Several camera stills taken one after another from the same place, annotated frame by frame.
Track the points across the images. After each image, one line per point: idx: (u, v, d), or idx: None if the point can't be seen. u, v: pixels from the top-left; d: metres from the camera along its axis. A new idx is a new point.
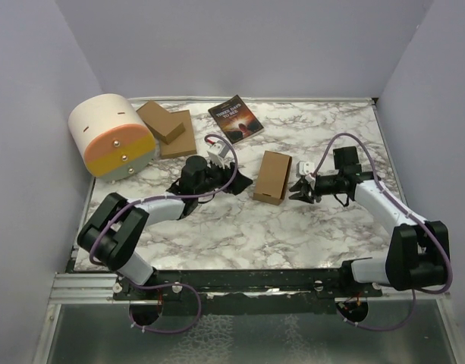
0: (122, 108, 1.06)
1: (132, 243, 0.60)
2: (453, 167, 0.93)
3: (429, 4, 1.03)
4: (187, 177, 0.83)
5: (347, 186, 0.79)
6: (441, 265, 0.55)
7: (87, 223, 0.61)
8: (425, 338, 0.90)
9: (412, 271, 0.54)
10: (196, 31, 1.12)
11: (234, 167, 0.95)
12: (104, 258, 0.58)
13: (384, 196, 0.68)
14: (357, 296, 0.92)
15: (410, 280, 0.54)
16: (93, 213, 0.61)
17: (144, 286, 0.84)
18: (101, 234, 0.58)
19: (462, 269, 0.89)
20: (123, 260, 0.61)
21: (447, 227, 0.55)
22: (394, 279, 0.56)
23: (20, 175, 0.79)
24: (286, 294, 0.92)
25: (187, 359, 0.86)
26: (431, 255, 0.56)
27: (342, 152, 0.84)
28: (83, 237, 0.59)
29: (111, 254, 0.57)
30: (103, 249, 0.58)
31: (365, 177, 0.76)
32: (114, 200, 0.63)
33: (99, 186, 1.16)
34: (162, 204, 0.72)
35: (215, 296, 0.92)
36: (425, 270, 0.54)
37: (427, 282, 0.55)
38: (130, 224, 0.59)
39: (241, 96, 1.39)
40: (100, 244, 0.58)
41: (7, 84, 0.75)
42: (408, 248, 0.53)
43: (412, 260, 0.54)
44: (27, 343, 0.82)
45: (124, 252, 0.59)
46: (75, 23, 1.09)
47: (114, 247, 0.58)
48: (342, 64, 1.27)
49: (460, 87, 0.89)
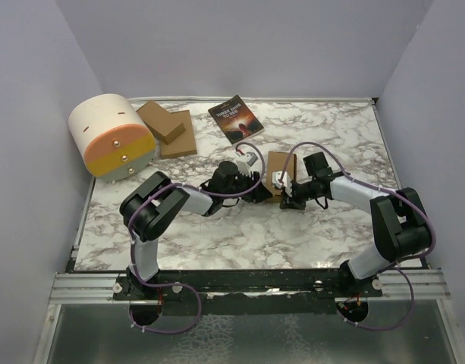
0: (123, 108, 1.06)
1: (169, 218, 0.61)
2: (452, 168, 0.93)
3: (429, 4, 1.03)
4: (218, 180, 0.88)
5: (322, 189, 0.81)
6: (423, 225, 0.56)
7: (132, 193, 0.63)
8: (425, 338, 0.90)
9: (400, 236, 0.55)
10: (197, 31, 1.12)
11: (259, 178, 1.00)
12: (141, 229, 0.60)
13: (356, 183, 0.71)
14: (357, 296, 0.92)
15: (400, 247, 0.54)
16: (139, 185, 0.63)
17: (149, 283, 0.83)
18: (142, 205, 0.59)
19: (462, 269, 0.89)
20: (157, 235, 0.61)
21: (416, 190, 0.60)
22: (391, 253, 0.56)
23: (20, 174, 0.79)
24: (286, 294, 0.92)
25: (187, 359, 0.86)
26: (413, 221, 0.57)
27: (310, 159, 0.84)
28: (127, 207, 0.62)
29: (149, 224, 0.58)
30: (142, 219, 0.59)
31: (337, 177, 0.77)
32: (159, 179, 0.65)
33: (99, 186, 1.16)
34: (196, 194, 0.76)
35: (215, 296, 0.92)
36: (412, 233, 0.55)
37: (416, 246, 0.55)
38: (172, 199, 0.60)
39: (242, 96, 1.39)
40: (139, 214, 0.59)
41: (7, 83, 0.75)
42: (389, 214, 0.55)
43: (396, 225, 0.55)
44: (28, 343, 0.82)
45: (161, 225, 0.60)
46: (75, 23, 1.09)
47: (152, 218, 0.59)
48: (342, 64, 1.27)
49: (460, 87, 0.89)
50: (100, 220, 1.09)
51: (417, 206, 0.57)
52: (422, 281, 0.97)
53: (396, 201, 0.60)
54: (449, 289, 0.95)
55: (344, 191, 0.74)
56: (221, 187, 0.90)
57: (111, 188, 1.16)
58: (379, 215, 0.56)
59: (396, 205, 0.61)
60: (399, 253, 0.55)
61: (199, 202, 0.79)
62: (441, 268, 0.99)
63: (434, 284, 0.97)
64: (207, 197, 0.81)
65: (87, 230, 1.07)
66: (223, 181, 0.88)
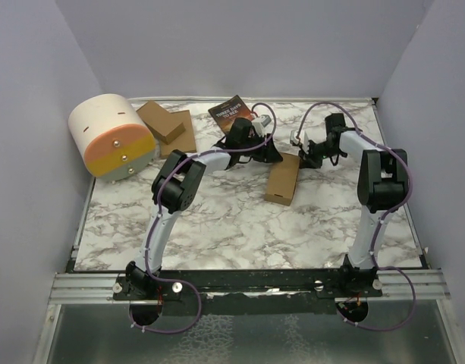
0: (123, 108, 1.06)
1: (193, 190, 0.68)
2: (452, 167, 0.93)
3: (429, 4, 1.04)
4: (237, 133, 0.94)
5: (333, 140, 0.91)
6: (401, 183, 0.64)
7: (158, 175, 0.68)
8: (425, 338, 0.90)
9: (377, 186, 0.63)
10: (196, 31, 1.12)
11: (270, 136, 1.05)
12: (171, 202, 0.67)
13: (362, 139, 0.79)
14: (357, 296, 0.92)
15: (373, 194, 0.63)
16: (163, 166, 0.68)
17: (155, 277, 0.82)
18: (167, 180, 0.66)
19: (462, 268, 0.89)
20: (183, 205, 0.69)
21: (406, 152, 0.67)
22: (365, 199, 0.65)
23: (20, 174, 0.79)
24: (286, 294, 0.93)
25: (187, 359, 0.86)
26: (395, 177, 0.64)
27: (330, 118, 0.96)
28: (154, 185, 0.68)
29: (176, 196, 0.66)
30: (168, 192, 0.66)
31: (347, 130, 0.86)
32: (176, 156, 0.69)
33: (100, 186, 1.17)
34: (213, 158, 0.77)
35: (215, 296, 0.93)
36: (388, 186, 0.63)
37: (388, 199, 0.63)
38: (192, 174, 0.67)
39: (242, 96, 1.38)
40: (168, 189, 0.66)
41: (7, 81, 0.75)
42: (373, 167, 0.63)
43: (376, 177, 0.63)
44: (27, 343, 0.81)
45: (187, 196, 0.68)
46: (75, 23, 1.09)
47: (178, 191, 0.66)
48: (343, 64, 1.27)
49: (460, 86, 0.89)
50: (100, 219, 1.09)
51: (403, 164, 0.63)
52: (421, 281, 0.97)
53: (388, 158, 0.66)
54: (449, 289, 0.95)
55: (350, 144, 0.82)
56: (238, 142, 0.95)
57: (111, 188, 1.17)
58: (365, 166, 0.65)
59: (386, 162, 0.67)
60: (372, 199, 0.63)
61: (218, 162, 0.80)
62: (441, 268, 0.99)
63: (433, 284, 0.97)
64: (227, 155, 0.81)
65: (88, 230, 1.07)
66: (240, 135, 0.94)
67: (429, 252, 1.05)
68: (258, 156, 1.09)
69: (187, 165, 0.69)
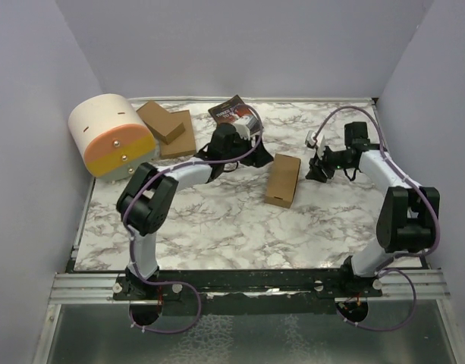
0: (123, 108, 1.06)
1: (163, 209, 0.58)
2: (452, 167, 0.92)
3: (429, 4, 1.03)
4: (218, 141, 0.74)
5: (352, 155, 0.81)
6: (430, 228, 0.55)
7: (124, 192, 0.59)
8: (425, 338, 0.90)
9: (400, 230, 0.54)
10: (196, 31, 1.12)
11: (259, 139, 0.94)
12: (139, 224, 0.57)
13: (387, 164, 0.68)
14: (358, 296, 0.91)
15: (395, 239, 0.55)
16: (129, 182, 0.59)
17: (149, 280, 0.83)
18: (133, 199, 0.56)
19: (462, 269, 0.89)
20: (155, 227, 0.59)
21: (439, 192, 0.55)
22: (385, 240, 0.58)
23: (20, 174, 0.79)
24: (286, 294, 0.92)
25: (187, 359, 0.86)
26: (422, 220, 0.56)
27: (351, 127, 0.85)
28: (120, 204, 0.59)
29: (143, 218, 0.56)
30: (136, 213, 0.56)
31: (372, 149, 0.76)
32: (146, 170, 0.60)
33: (100, 186, 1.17)
34: (190, 171, 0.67)
35: (215, 296, 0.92)
36: (414, 231, 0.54)
37: (413, 243, 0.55)
38: (161, 191, 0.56)
39: (242, 96, 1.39)
40: (134, 209, 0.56)
41: (7, 83, 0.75)
42: (399, 208, 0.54)
43: (400, 219, 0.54)
44: (27, 343, 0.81)
45: (158, 217, 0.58)
46: (75, 23, 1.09)
47: (146, 212, 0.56)
48: (342, 64, 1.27)
49: (460, 87, 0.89)
50: (100, 219, 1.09)
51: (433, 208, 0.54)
52: (422, 281, 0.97)
53: (416, 196, 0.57)
54: (449, 289, 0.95)
55: (372, 168, 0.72)
56: (221, 151, 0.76)
57: (111, 188, 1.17)
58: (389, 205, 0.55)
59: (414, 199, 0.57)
60: (392, 243, 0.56)
61: (196, 174, 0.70)
62: (441, 268, 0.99)
63: (433, 285, 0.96)
64: (209, 167, 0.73)
65: (87, 230, 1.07)
66: (224, 143, 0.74)
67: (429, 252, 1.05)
68: (246, 161, 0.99)
69: (158, 180, 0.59)
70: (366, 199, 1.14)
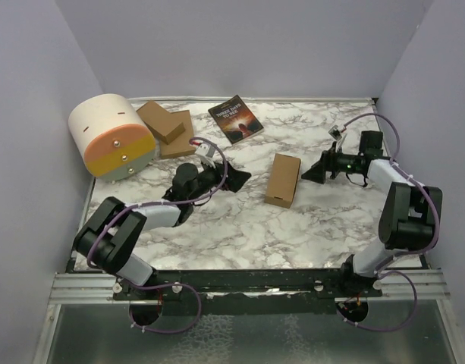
0: (122, 108, 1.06)
1: (128, 246, 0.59)
2: (452, 167, 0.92)
3: (429, 4, 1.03)
4: (179, 186, 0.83)
5: (362, 165, 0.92)
6: (431, 227, 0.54)
7: (84, 227, 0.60)
8: (425, 338, 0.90)
9: (402, 224, 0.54)
10: (196, 31, 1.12)
11: (224, 164, 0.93)
12: (101, 262, 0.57)
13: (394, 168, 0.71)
14: (357, 296, 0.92)
15: (396, 233, 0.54)
16: (91, 218, 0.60)
17: (143, 286, 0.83)
18: (98, 237, 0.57)
19: (462, 270, 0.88)
20: (120, 264, 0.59)
21: (442, 193, 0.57)
22: (385, 235, 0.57)
23: (20, 174, 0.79)
24: (286, 294, 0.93)
25: (187, 359, 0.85)
26: (424, 218, 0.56)
27: (366, 134, 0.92)
28: (81, 241, 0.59)
29: (107, 257, 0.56)
30: (98, 252, 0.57)
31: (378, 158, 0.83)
32: (111, 205, 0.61)
33: (100, 186, 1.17)
34: (158, 209, 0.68)
35: (215, 296, 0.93)
36: (416, 227, 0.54)
37: (413, 241, 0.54)
38: (127, 227, 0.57)
39: (242, 96, 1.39)
40: (97, 248, 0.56)
41: (7, 83, 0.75)
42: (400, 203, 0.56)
43: (403, 214, 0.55)
44: (27, 343, 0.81)
45: (122, 254, 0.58)
46: (75, 23, 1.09)
47: (110, 251, 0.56)
48: (342, 64, 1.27)
49: (460, 87, 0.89)
50: None
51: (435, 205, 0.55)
52: (421, 281, 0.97)
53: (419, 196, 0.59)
54: (449, 289, 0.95)
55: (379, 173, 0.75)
56: (186, 192, 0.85)
57: (111, 188, 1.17)
58: (391, 201, 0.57)
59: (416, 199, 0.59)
60: (392, 238, 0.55)
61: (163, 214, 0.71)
62: (441, 268, 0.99)
63: (433, 285, 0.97)
64: (177, 208, 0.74)
65: None
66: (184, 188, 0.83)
67: (429, 253, 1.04)
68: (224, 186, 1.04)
69: (124, 217, 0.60)
70: (366, 199, 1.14)
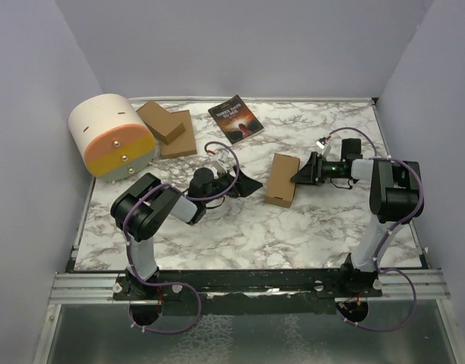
0: (123, 108, 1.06)
1: (161, 215, 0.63)
2: (452, 167, 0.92)
3: (429, 4, 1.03)
4: (196, 188, 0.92)
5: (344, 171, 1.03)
6: (416, 193, 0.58)
7: (123, 194, 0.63)
8: (425, 338, 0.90)
9: (390, 194, 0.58)
10: (196, 30, 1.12)
11: (237, 169, 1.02)
12: (136, 225, 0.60)
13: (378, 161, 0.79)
14: (357, 296, 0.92)
15: (384, 203, 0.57)
16: (130, 186, 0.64)
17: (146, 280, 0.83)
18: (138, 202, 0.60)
19: (462, 269, 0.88)
20: (151, 233, 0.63)
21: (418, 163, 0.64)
22: (377, 208, 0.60)
23: (20, 174, 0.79)
24: (286, 294, 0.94)
25: (187, 359, 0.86)
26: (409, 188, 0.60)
27: (347, 142, 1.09)
28: (118, 206, 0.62)
29: (144, 220, 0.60)
30: (137, 214, 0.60)
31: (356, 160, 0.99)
32: (149, 180, 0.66)
33: (100, 186, 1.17)
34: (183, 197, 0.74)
35: (215, 296, 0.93)
36: (402, 196, 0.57)
37: (401, 211, 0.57)
38: (164, 198, 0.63)
39: (242, 96, 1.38)
40: (136, 210, 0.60)
41: (7, 83, 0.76)
42: (384, 175, 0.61)
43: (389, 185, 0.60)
44: (27, 343, 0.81)
45: (155, 222, 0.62)
46: (75, 23, 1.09)
47: (146, 215, 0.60)
48: (342, 64, 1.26)
49: (460, 87, 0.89)
50: (100, 220, 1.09)
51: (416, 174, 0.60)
52: (421, 281, 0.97)
53: (400, 171, 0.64)
54: (449, 289, 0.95)
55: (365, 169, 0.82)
56: (200, 193, 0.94)
57: (111, 188, 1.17)
58: (377, 175, 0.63)
59: (400, 176, 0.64)
60: (382, 208, 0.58)
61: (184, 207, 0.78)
62: (441, 268, 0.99)
63: (434, 284, 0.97)
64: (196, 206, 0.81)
65: (87, 230, 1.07)
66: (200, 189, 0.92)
67: (429, 252, 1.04)
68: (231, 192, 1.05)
69: (158, 192, 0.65)
70: (366, 199, 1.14)
